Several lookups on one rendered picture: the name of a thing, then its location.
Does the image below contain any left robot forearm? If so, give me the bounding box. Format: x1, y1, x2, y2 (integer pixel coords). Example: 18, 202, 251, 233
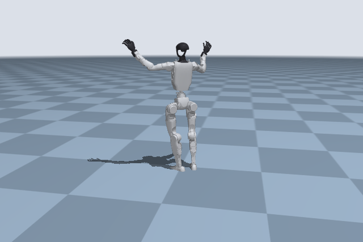
134, 51, 153, 69

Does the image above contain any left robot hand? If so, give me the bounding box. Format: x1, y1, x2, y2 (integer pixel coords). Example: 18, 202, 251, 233
122, 39, 137, 57

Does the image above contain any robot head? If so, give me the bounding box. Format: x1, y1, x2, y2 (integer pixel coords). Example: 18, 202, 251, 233
176, 43, 189, 63

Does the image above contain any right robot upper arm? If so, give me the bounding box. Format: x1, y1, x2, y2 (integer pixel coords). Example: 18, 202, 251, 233
192, 62, 205, 73

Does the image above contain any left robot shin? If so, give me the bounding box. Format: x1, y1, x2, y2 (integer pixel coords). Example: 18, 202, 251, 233
170, 135, 182, 168

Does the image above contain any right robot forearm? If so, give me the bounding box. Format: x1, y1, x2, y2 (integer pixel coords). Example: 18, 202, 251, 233
200, 54, 206, 71

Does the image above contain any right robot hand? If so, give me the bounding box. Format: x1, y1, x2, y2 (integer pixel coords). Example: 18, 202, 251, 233
201, 41, 212, 56

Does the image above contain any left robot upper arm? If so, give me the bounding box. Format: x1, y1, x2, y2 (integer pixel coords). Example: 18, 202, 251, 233
147, 62, 174, 71

